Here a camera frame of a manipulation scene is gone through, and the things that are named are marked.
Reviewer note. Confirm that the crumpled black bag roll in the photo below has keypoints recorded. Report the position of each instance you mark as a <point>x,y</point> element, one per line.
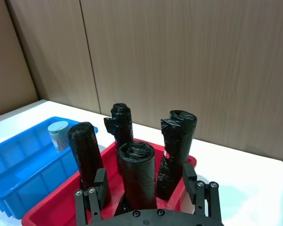
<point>177,146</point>

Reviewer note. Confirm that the blue plastic bin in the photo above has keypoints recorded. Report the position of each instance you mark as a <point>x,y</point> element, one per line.
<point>26,164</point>

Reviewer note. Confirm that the smooth black bag roll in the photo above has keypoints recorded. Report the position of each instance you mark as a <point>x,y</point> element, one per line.
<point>86,153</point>

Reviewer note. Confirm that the jar with grey lid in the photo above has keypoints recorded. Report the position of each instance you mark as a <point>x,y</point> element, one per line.
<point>57,136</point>

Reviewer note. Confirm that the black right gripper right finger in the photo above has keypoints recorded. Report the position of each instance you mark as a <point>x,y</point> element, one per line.
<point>189,181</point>

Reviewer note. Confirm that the red plastic bin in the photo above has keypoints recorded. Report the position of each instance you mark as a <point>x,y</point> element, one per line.
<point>56,209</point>

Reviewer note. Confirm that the thick black bag roll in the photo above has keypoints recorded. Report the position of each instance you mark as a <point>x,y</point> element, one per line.
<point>138,174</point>

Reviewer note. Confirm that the black bag roll, loose flap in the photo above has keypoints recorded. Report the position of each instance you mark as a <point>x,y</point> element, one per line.
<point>123,127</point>

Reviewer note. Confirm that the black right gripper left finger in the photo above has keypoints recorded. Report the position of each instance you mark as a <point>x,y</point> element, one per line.
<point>101,186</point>

